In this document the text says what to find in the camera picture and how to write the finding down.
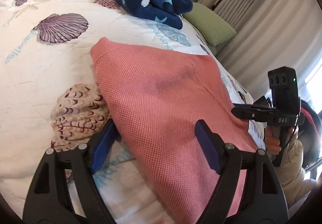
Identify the right forearm beige sleeve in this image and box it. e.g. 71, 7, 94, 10
275, 128, 316, 208

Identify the white seashell quilt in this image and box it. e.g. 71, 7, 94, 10
0, 0, 265, 224

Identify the black cable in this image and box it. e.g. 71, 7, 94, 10
284, 97, 302, 149

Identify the beige curtain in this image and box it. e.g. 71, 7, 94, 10
195, 0, 321, 98

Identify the pink knit shirt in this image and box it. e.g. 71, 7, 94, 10
90, 38, 257, 223

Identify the green pillow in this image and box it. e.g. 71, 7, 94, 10
183, 2, 236, 47

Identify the right hand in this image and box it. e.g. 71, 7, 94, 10
264, 126, 298, 156

